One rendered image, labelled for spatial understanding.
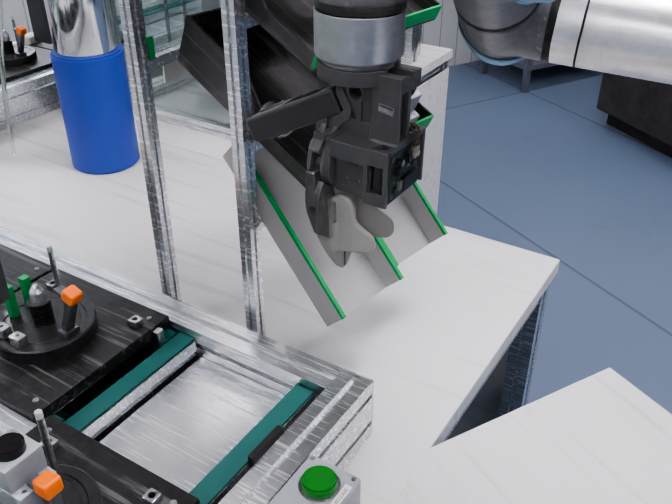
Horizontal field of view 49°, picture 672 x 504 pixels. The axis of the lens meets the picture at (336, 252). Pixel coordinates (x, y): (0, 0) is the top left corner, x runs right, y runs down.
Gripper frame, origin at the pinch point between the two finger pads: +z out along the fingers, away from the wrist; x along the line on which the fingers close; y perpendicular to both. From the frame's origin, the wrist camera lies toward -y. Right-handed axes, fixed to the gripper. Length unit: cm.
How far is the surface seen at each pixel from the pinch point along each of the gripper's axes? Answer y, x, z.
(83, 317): -41.1, -1.4, 24.4
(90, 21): -94, 52, 3
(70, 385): -33.4, -10.8, 26.2
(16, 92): -137, 60, 30
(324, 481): 2.8, -6.4, 25.7
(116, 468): -18.2, -17.3, 26.1
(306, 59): -13.8, 15.3, -13.0
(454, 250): -12, 62, 37
